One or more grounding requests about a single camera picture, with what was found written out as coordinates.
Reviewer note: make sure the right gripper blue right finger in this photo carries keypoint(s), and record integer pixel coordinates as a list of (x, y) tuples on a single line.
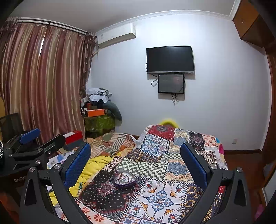
[(196, 164)]

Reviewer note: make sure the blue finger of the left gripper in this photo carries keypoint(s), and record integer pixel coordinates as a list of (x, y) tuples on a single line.
[(30, 136)]

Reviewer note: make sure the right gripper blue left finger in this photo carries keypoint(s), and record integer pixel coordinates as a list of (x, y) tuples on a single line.
[(74, 164)]

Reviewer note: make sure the yellow blanket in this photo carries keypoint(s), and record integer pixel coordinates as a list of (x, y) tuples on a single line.
[(93, 166)]

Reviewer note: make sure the red and white box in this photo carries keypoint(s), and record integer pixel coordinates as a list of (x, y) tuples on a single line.
[(73, 136)]

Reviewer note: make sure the striped brown patterned sheet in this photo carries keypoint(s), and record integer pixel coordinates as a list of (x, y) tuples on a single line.
[(110, 144)]

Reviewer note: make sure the colourful patchwork bedspread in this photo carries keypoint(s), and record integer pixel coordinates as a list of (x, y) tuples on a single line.
[(165, 191)]

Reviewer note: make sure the green patterned storage box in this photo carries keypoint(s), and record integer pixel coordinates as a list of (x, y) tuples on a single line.
[(99, 123)]

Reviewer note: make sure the orange box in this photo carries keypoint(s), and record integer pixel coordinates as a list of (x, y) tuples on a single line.
[(94, 113)]

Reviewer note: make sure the striped maroon curtain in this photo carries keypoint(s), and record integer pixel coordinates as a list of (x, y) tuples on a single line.
[(44, 71)]

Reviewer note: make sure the dark teal cushion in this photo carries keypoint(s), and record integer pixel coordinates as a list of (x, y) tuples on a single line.
[(113, 110)]

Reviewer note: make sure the grey white clothes pile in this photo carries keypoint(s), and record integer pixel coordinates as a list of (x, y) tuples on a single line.
[(95, 95)]

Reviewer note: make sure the white air conditioner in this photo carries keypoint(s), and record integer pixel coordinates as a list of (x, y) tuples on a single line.
[(111, 36)]

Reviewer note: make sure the small wall-mounted screen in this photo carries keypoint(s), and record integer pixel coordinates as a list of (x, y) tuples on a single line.
[(171, 83)]

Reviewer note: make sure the black wall television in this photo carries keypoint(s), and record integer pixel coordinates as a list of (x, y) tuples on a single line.
[(170, 59)]

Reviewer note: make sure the wooden wall cabinet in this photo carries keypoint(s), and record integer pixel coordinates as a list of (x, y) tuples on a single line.
[(251, 26)]

